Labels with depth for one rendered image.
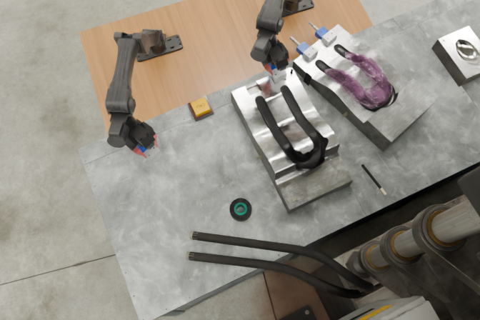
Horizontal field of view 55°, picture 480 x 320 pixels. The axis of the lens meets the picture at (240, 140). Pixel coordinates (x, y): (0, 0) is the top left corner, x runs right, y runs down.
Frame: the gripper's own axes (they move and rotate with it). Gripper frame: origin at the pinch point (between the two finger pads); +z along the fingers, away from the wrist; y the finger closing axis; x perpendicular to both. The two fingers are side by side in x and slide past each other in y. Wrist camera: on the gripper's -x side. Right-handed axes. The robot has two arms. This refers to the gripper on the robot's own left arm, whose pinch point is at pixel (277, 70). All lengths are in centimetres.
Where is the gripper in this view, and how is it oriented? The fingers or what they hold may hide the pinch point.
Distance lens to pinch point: 176.9
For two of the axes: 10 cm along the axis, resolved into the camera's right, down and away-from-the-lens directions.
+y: 9.0, -4.3, 0.0
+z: 2.7, 5.7, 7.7
